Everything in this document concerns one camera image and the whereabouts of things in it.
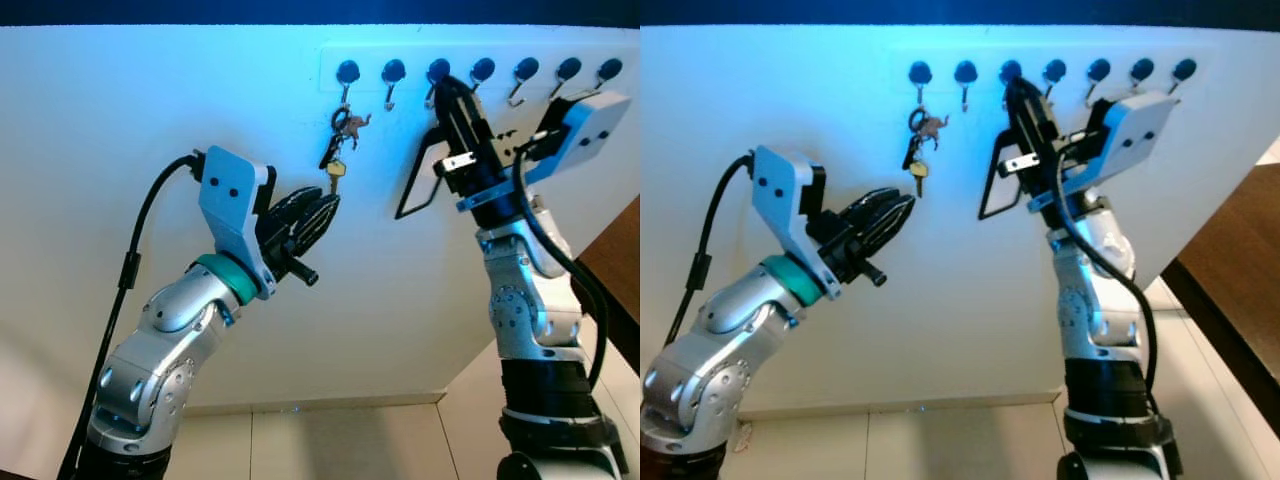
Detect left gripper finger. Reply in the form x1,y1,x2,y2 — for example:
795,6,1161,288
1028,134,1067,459
272,186,341,229
845,188,916,236
288,200,341,256
860,202,916,258

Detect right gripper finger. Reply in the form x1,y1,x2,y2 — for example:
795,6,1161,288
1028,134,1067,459
448,78,497,149
436,78,471,154
1002,79,1036,155
1013,79,1061,151

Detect key bunch with gold key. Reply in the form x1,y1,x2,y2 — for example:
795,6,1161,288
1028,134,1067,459
320,105,373,197
900,107,950,200

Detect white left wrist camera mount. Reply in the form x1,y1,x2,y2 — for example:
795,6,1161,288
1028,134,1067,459
197,145,278,301
752,145,841,302

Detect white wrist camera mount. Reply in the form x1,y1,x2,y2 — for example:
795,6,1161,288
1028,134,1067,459
1065,92,1182,197
525,90,633,187
197,145,278,301
752,145,841,302

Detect white hook rail board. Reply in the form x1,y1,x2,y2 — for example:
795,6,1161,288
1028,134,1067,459
320,45,633,101
893,47,1216,101

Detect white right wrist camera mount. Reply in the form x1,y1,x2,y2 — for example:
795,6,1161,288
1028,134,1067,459
1065,92,1182,197
525,90,633,187

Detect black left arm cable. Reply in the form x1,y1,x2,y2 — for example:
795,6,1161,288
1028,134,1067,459
57,150,206,480
662,150,758,349

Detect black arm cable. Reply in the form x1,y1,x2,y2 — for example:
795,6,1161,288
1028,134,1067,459
57,150,206,480
662,150,758,349
510,130,612,391
1055,130,1162,413

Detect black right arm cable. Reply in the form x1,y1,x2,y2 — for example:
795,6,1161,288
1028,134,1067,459
1055,130,1162,413
510,130,612,391

